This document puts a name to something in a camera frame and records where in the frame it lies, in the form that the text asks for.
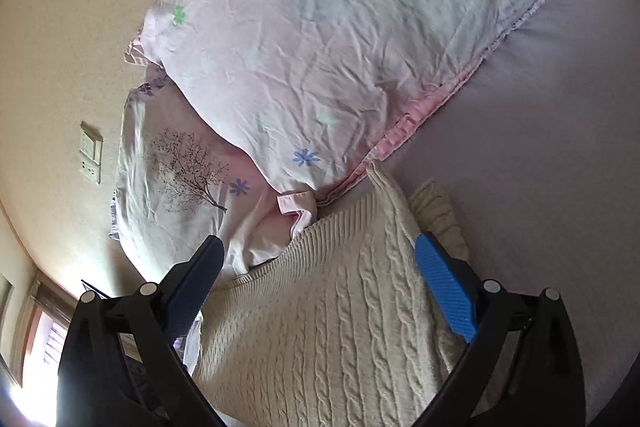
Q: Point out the pink floral pillow upper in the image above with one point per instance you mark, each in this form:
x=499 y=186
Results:
x=314 y=90

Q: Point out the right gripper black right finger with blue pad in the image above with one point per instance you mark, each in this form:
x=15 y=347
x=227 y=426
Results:
x=545 y=384

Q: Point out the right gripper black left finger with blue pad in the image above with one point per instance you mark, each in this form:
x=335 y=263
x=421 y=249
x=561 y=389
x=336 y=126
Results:
x=95 y=385

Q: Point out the cream cable-knit sweater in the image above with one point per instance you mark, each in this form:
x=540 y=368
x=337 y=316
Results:
x=340 y=329

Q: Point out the dark framed window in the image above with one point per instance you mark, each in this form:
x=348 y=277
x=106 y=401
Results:
x=43 y=296

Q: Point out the white tree-print pillow lower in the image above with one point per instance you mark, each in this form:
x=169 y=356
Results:
x=178 y=182

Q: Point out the white wall switch plate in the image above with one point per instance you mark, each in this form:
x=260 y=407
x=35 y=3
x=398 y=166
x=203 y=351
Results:
x=90 y=150

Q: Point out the lavender bed sheet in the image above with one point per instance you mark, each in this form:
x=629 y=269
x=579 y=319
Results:
x=538 y=154

